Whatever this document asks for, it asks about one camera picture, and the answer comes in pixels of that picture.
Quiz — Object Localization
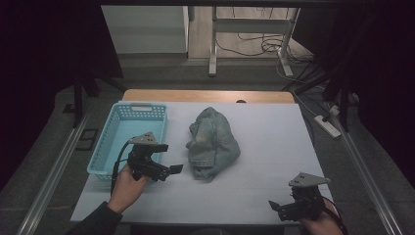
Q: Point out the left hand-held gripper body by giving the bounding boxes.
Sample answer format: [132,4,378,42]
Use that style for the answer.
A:
[126,131,171,183]

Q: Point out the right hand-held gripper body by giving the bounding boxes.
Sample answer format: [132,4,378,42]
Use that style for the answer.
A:
[277,171,332,222]

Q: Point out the light blue plastic basket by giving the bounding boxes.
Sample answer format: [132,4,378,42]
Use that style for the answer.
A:
[86,102,168,182]

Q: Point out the faded denim garment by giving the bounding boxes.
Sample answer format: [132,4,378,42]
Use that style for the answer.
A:
[185,106,242,183]

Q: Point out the person's left hand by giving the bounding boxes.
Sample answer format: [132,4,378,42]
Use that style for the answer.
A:
[107,163,152,215]

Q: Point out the person's right hand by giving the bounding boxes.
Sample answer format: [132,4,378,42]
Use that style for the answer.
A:
[298,199,346,235]

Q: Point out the white table mat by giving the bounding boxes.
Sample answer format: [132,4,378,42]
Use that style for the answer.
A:
[69,100,335,227]

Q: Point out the white power strip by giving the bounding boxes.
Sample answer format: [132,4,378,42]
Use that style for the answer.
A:
[313,114,343,139]

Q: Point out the white cabinet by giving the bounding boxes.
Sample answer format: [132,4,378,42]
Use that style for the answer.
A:
[101,5,191,55]

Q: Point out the left hand-held gripper cable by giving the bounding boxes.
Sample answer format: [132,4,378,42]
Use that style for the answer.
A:
[110,140,132,194]

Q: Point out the hand-held gripper cable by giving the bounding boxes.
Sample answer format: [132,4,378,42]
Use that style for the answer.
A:
[110,140,132,194]
[321,195,348,235]

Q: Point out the right hand-held gripper cable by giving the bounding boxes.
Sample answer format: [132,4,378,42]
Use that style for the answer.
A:
[321,195,348,235]

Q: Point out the aluminium rail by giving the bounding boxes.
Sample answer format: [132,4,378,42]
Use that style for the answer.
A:
[15,107,93,235]
[326,107,406,235]

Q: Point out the white desk frame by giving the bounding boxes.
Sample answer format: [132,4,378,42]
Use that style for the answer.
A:
[207,6,301,78]

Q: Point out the tangle of floor cables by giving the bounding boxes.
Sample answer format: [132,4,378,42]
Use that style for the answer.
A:
[214,6,324,92]

